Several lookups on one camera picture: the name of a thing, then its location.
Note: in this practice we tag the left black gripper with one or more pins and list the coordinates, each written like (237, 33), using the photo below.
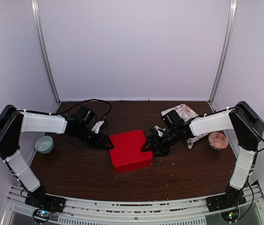
(100, 144)

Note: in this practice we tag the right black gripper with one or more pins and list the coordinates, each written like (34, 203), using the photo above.
(151, 138)

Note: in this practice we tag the red square tin box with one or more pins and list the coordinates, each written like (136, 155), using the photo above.
(131, 162)

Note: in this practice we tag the red tin lid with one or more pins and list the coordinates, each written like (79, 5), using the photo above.
(128, 142)

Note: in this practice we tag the metal serving tongs white handle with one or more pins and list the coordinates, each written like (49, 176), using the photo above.
(190, 143)

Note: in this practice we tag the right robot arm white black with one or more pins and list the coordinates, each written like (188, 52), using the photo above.
(240, 120)

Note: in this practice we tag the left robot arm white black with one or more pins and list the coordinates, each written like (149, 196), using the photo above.
(20, 127)

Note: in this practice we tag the floral rectangular tray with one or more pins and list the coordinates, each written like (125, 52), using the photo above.
(186, 113)

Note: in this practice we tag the pale green ceramic bowl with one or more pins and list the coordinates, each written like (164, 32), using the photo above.
(44, 144)

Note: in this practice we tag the red patterned small bowl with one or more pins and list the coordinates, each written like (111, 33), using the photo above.
(217, 141)

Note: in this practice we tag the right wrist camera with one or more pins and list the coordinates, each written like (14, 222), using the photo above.
(157, 130)

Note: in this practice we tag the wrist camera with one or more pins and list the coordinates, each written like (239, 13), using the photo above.
(157, 130)
(99, 126)

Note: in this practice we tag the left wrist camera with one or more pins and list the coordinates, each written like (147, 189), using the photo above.
(99, 126)

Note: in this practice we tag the front aluminium rail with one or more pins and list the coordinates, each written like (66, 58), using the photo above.
(189, 211)

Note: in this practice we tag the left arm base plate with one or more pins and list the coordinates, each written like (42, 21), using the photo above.
(45, 209)

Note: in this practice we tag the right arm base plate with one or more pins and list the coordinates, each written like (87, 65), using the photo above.
(225, 205)

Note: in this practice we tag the left aluminium frame post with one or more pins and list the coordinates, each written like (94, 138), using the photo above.
(44, 54)

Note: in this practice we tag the aluminium frame post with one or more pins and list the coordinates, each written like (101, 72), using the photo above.
(44, 54)
(226, 44)

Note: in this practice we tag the right aluminium frame post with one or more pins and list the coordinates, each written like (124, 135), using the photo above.
(226, 44)

